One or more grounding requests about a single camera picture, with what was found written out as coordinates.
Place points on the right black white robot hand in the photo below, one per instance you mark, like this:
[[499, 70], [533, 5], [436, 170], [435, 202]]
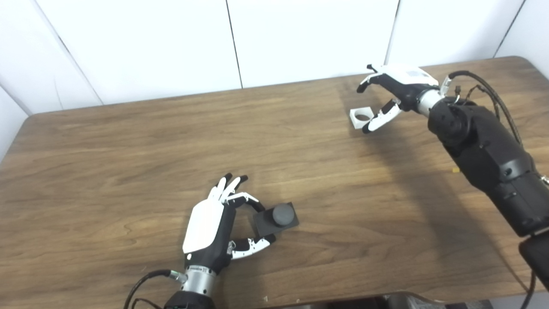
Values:
[[403, 86]]

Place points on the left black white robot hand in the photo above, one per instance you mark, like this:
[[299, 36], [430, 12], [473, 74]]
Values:
[[206, 227]]

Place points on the white square piece with hole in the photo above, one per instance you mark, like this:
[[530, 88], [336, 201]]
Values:
[[357, 120]]

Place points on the black peg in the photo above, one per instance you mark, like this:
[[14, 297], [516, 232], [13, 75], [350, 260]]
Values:
[[279, 219]]

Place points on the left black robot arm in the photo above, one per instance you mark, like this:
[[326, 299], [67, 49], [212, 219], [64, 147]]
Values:
[[193, 289]]

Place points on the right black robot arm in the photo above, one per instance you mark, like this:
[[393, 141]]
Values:
[[489, 159]]

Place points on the grey robot torso edge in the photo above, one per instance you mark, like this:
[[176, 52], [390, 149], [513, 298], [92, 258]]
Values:
[[407, 301]]

